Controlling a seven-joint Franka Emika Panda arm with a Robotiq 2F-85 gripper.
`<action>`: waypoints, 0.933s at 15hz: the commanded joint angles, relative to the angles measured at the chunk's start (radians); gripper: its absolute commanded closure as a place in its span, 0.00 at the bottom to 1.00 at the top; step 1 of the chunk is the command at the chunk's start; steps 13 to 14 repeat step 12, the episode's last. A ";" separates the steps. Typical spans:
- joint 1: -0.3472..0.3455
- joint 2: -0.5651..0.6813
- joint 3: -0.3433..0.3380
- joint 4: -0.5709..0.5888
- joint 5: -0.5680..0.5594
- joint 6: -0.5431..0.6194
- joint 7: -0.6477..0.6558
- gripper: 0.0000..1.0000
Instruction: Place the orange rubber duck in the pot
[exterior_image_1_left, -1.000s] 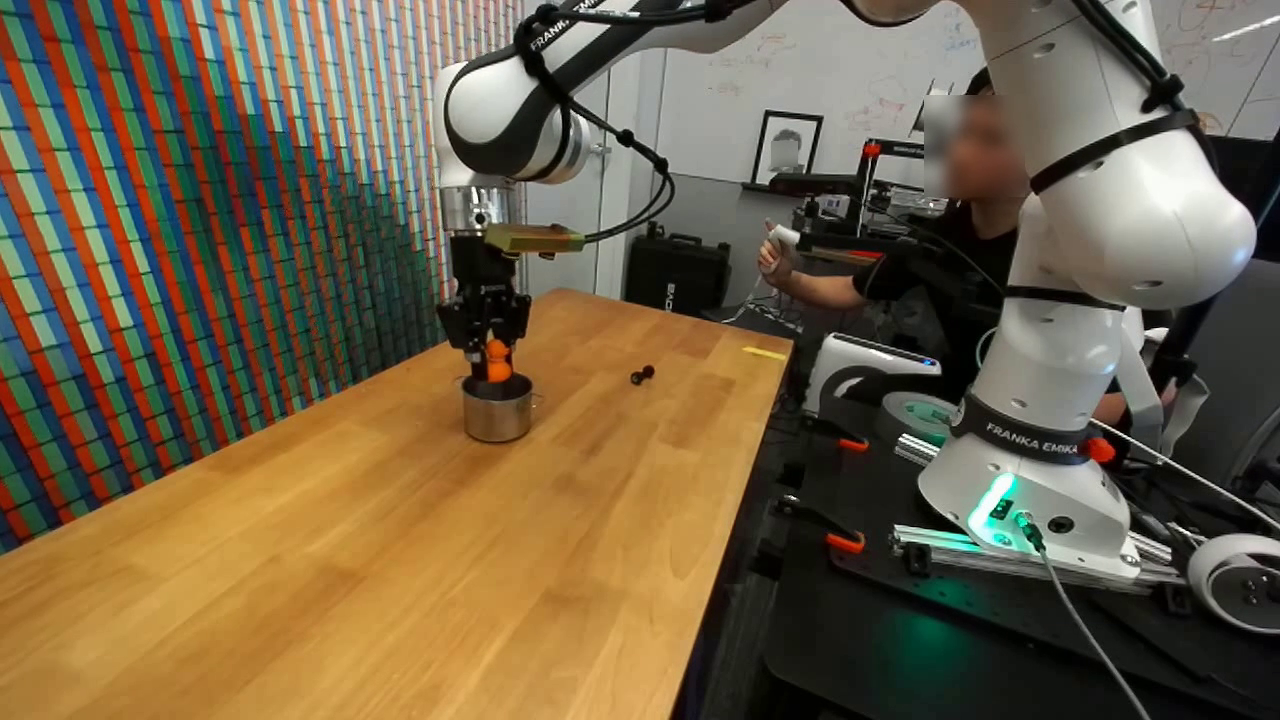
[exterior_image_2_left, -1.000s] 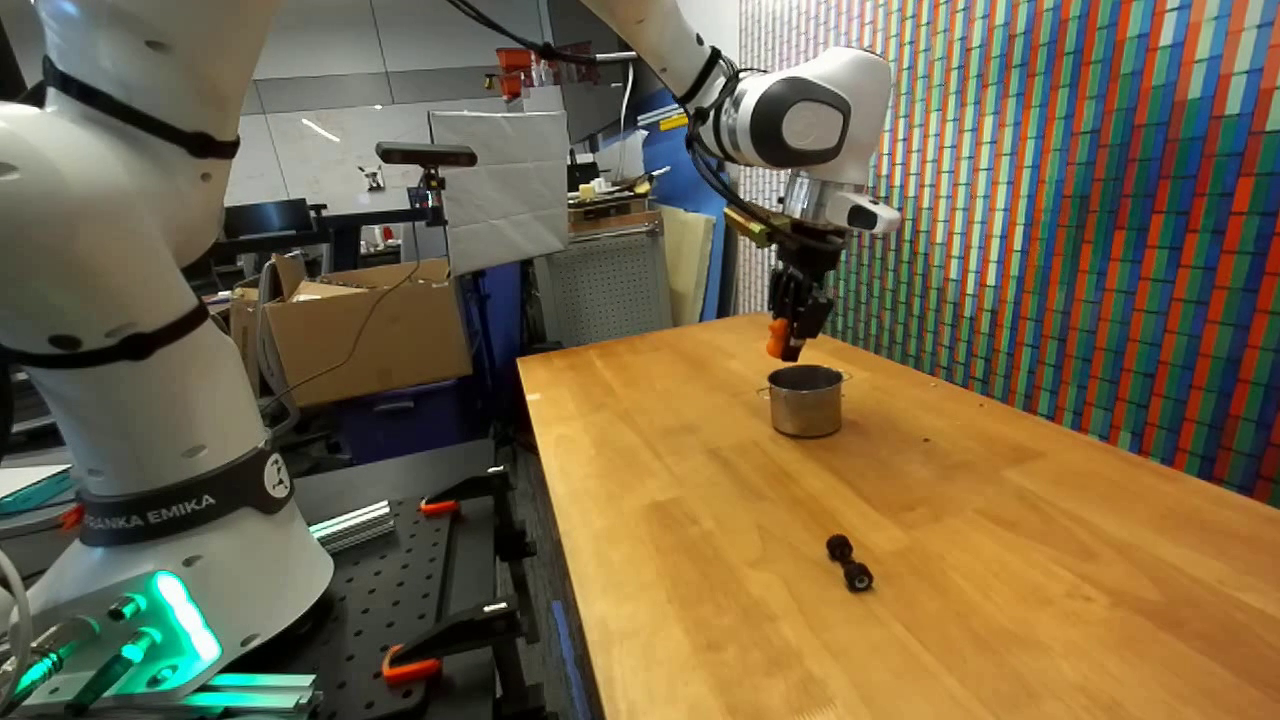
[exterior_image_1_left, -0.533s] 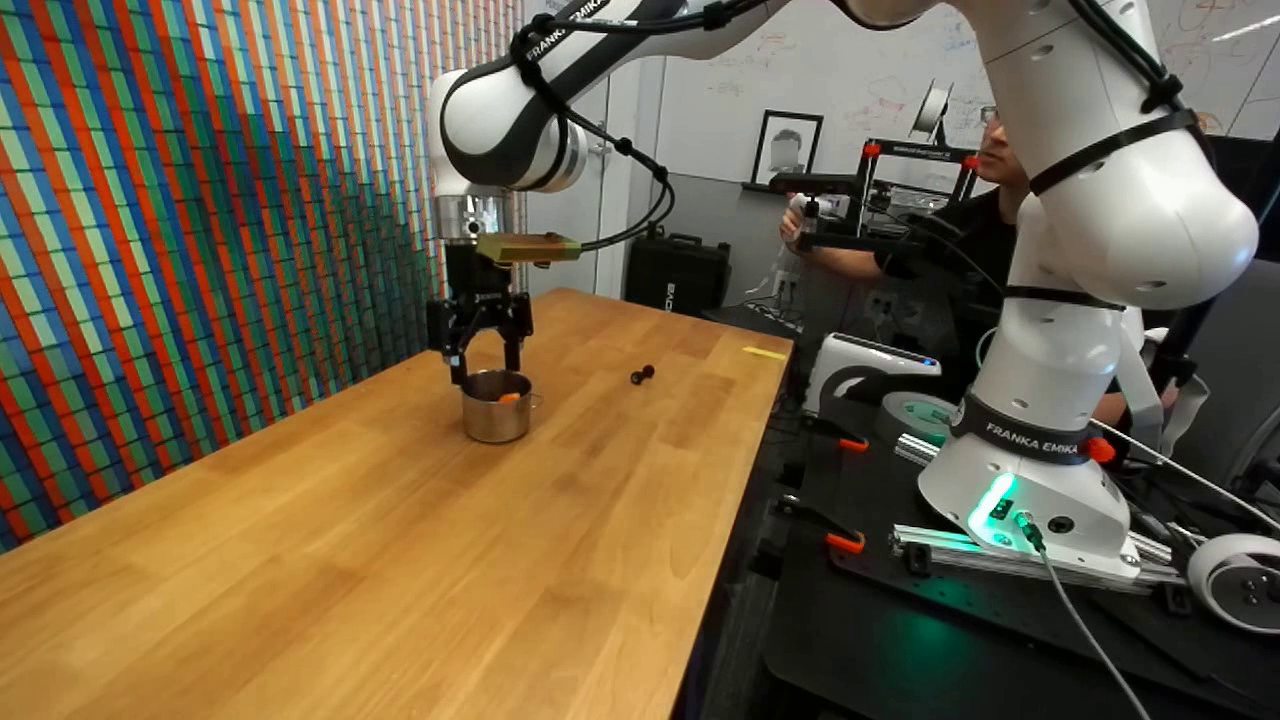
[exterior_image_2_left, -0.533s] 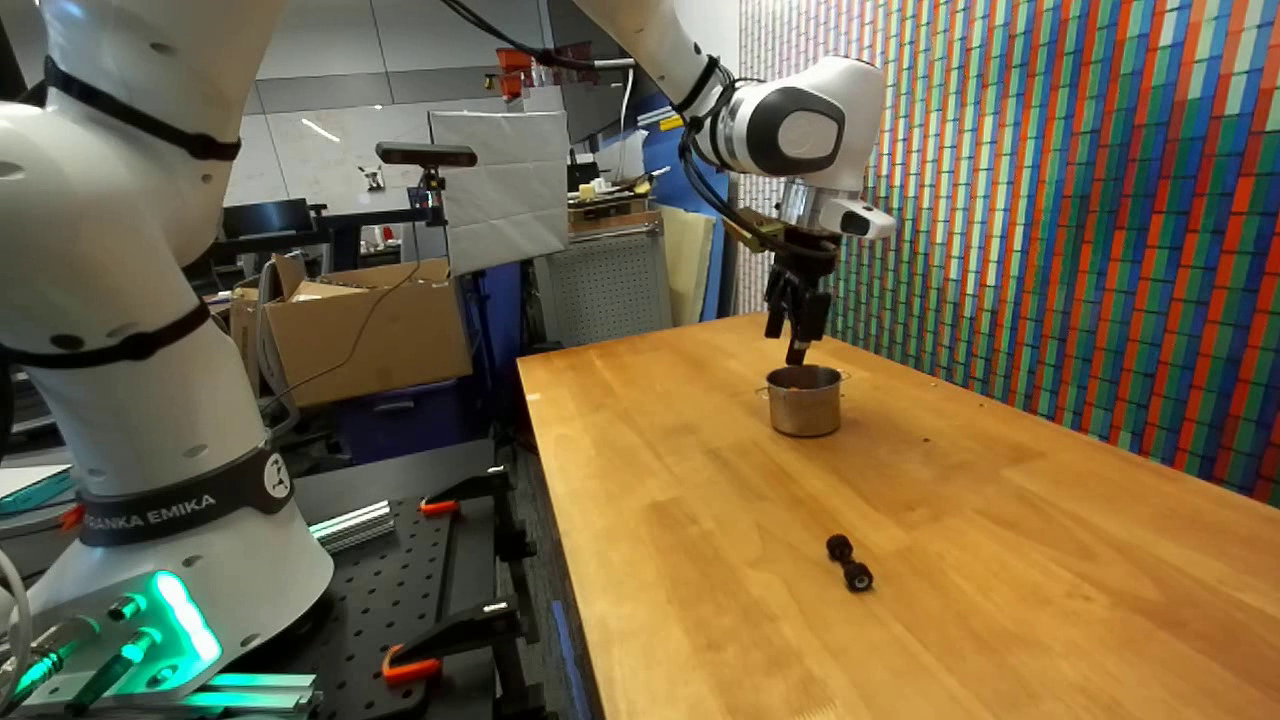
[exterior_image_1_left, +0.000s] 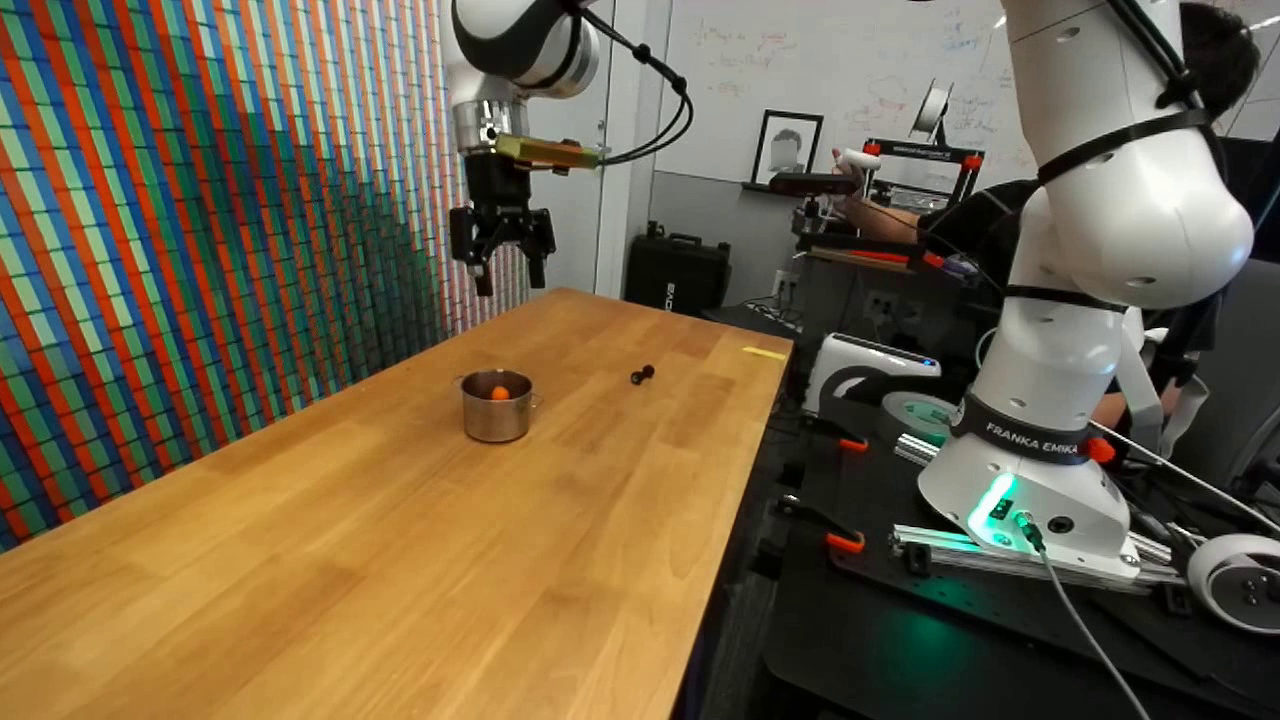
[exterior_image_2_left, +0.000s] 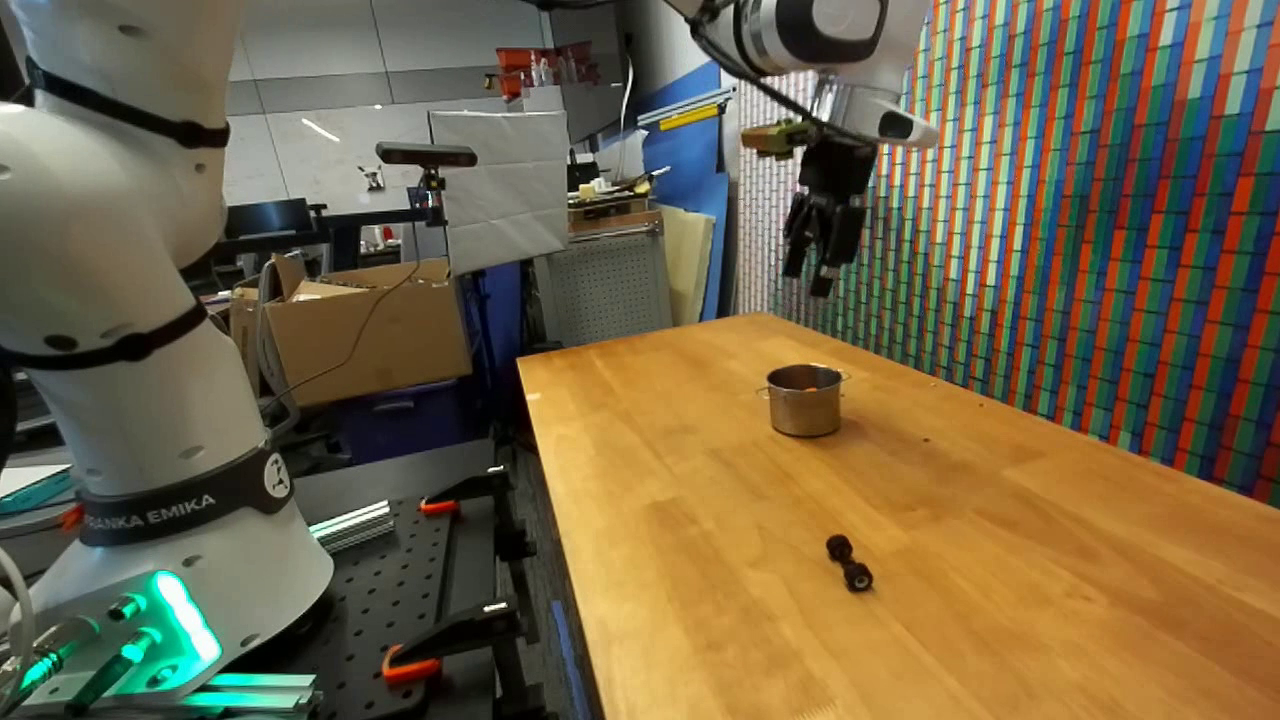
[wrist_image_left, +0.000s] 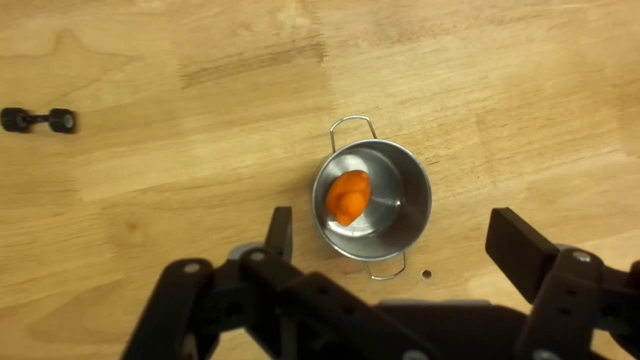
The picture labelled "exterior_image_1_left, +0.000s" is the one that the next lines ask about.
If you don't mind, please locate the small steel pot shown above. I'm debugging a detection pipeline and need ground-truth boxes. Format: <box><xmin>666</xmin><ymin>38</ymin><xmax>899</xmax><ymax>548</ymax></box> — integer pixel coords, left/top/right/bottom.
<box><xmin>455</xmin><ymin>364</ymin><xmax>542</xmax><ymax>447</ymax></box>

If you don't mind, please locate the orange-handled black clamp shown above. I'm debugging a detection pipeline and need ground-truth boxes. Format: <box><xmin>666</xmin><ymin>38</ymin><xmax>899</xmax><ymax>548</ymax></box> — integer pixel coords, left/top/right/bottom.
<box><xmin>777</xmin><ymin>491</ymin><xmax>873</xmax><ymax>563</ymax></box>
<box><xmin>805</xmin><ymin>413</ymin><xmax>877</xmax><ymax>466</ymax></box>

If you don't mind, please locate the framed portrait picture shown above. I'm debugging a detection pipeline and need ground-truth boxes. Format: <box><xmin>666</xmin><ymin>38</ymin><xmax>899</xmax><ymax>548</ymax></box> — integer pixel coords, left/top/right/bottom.
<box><xmin>747</xmin><ymin>108</ymin><xmax>828</xmax><ymax>191</ymax></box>

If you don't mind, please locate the red-framed 3D printer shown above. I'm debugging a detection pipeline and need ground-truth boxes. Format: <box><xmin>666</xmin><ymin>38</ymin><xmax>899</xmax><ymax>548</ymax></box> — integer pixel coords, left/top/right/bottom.
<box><xmin>853</xmin><ymin>133</ymin><xmax>993</xmax><ymax>251</ymax></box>

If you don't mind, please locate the white round disc device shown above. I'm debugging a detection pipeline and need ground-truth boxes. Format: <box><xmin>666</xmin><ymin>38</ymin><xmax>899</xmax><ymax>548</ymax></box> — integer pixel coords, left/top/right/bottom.
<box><xmin>1184</xmin><ymin>529</ymin><xmax>1280</xmax><ymax>640</ymax></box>

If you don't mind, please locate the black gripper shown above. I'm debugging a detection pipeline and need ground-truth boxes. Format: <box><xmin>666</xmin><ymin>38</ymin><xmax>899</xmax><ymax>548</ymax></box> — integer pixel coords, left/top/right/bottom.
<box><xmin>447</xmin><ymin>148</ymin><xmax>560</xmax><ymax>299</ymax></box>

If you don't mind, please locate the black hard case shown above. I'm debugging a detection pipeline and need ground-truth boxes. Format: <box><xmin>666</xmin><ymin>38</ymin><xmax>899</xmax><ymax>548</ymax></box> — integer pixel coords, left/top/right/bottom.
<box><xmin>620</xmin><ymin>220</ymin><xmax>736</xmax><ymax>322</ymax></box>

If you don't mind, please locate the white box device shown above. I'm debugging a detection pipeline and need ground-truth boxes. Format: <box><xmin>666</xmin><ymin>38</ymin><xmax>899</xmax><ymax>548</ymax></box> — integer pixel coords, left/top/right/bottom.
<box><xmin>795</xmin><ymin>329</ymin><xmax>946</xmax><ymax>419</ymax></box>

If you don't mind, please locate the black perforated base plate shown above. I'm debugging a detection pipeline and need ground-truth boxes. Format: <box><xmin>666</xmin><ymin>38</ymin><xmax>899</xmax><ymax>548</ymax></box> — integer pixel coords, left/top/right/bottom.
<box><xmin>766</xmin><ymin>395</ymin><xmax>1280</xmax><ymax>720</ymax></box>

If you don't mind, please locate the grey base cable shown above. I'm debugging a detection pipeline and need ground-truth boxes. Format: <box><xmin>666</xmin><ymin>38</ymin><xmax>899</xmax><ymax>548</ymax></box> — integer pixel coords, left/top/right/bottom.
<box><xmin>1019</xmin><ymin>520</ymin><xmax>1156</xmax><ymax>720</ymax></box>

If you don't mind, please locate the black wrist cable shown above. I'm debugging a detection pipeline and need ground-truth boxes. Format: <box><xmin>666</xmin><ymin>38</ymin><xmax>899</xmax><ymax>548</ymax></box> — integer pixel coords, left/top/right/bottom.
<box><xmin>573</xmin><ymin>0</ymin><xmax>701</xmax><ymax>173</ymax></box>

